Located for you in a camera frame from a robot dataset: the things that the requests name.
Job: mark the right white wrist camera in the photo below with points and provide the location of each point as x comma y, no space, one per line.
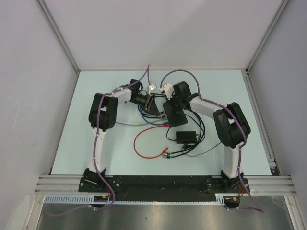
167,89

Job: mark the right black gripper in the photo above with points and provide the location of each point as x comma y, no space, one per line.
171,102

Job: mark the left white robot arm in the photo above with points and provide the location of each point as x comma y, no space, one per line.
102,117

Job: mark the black network switch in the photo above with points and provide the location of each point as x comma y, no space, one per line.
175,115

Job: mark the aluminium frame rail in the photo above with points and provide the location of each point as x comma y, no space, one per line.
260,185

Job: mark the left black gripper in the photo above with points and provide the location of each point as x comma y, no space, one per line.
150,106

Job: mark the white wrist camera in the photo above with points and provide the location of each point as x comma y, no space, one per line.
167,89
151,88

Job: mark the black power adapter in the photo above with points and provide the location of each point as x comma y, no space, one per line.
186,137

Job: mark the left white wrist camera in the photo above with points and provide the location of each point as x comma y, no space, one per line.
151,88

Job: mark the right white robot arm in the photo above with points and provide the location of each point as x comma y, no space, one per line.
231,126

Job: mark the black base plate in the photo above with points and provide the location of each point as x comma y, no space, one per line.
121,183

